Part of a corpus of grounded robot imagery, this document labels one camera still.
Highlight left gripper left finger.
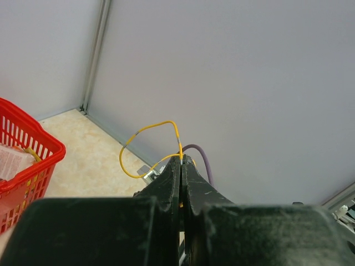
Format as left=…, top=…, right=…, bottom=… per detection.
left=1, top=158, right=181, bottom=265

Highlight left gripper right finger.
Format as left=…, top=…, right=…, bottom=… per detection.
left=181, top=156, right=354, bottom=265

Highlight clear packet in basket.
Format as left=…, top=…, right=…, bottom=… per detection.
left=1, top=144, right=36, bottom=181

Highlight red plastic shopping basket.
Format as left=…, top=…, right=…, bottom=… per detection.
left=1, top=99, right=65, bottom=233

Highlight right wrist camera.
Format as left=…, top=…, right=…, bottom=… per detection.
left=137, top=165, right=165, bottom=185

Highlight aluminium frame rail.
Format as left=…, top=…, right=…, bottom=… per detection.
left=322, top=182, right=354, bottom=234

